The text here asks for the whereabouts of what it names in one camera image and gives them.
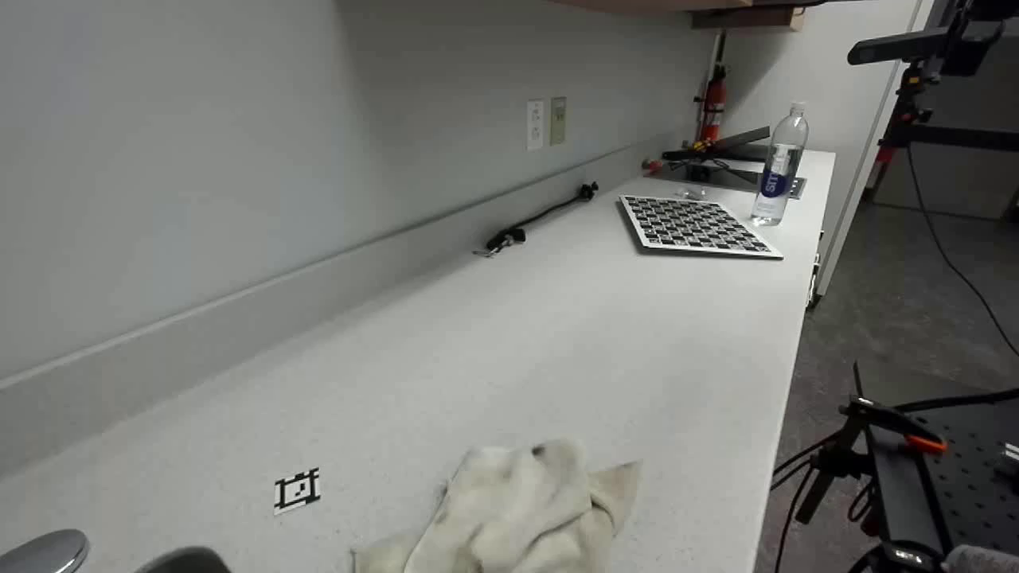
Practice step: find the black white calibration checkerboard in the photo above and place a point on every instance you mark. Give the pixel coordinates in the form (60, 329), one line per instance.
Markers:
(694, 224)

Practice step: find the black tripod with orange clip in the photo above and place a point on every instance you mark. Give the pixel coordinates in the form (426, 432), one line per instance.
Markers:
(902, 488)

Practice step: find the small black white marker tag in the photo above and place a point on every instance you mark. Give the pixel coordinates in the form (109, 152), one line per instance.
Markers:
(298, 488)

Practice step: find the black red camera stand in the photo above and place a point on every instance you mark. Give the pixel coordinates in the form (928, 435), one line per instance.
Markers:
(955, 134)

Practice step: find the white wall outlet plate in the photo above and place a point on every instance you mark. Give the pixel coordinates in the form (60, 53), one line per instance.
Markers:
(536, 126)

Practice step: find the black camera on stand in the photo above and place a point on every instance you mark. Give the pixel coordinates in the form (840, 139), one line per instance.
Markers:
(902, 46)

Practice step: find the folded black tripod legs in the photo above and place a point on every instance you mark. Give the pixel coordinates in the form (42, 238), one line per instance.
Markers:
(720, 160)

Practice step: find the cream white cloth towel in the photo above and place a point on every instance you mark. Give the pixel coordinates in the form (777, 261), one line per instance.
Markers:
(519, 509)

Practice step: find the beige wall switch plate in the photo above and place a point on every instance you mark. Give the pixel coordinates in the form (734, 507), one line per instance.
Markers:
(557, 120)

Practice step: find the black perforated breadboard table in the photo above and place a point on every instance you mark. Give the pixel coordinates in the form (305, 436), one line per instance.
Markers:
(980, 488)

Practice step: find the clear plastic water bottle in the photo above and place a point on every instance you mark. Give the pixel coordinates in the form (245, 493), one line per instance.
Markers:
(780, 171)

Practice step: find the thin black rod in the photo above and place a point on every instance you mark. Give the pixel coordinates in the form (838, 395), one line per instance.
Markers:
(542, 215)

